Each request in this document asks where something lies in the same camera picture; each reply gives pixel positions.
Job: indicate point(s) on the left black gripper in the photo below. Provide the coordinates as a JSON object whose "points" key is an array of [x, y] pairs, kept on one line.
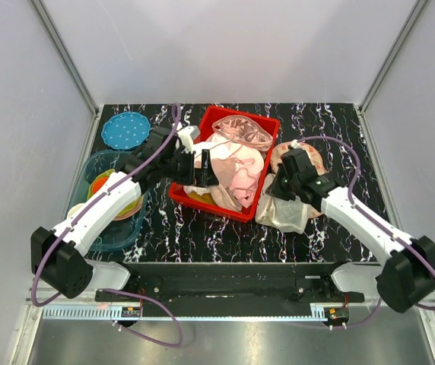
{"points": [[201, 177]]}

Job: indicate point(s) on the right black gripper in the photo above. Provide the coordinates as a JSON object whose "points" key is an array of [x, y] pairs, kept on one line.
{"points": [[274, 188]]}

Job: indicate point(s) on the white mesh laundry bag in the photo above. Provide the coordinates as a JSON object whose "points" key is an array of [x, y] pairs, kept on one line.
{"points": [[286, 216]]}

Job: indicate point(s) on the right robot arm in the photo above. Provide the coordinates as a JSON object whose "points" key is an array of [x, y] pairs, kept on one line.
{"points": [[405, 273]]}

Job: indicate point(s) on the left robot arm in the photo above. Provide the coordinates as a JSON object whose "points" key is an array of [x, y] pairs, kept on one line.
{"points": [[58, 255]]}

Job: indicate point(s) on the beige bra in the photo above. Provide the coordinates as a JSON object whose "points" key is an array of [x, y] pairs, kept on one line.
{"points": [[222, 193]]}

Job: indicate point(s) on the light pink bra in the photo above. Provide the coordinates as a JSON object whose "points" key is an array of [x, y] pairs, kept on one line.
{"points": [[249, 164]]}

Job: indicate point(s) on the white cloth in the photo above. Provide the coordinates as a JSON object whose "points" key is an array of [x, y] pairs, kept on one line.
{"points": [[220, 150]]}

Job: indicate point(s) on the floral pink oven mitt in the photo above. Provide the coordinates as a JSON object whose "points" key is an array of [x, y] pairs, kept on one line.
{"points": [[314, 156]]}

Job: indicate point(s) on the red plastic bin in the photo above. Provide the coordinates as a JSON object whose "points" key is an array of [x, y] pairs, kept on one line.
{"points": [[191, 199]]}

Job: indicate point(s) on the blue polka dot plate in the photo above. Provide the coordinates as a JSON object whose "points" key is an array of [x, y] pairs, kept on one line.
{"points": [[126, 131]]}

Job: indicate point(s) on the pink plate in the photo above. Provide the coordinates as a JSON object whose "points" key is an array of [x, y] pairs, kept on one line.
{"points": [[129, 210]]}

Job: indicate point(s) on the clear blue plastic container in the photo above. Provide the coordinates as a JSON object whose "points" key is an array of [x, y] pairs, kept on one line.
{"points": [[118, 234]]}

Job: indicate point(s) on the orange plastic cup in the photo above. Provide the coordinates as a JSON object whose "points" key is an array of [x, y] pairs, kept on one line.
{"points": [[98, 184]]}

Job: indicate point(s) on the cream cup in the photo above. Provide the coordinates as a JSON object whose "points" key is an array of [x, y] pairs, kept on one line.
{"points": [[74, 209]]}

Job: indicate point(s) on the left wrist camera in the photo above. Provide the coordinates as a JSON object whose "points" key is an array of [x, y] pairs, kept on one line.
{"points": [[187, 135]]}

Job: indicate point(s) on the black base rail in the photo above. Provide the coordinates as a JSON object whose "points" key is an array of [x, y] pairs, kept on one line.
{"points": [[236, 290]]}

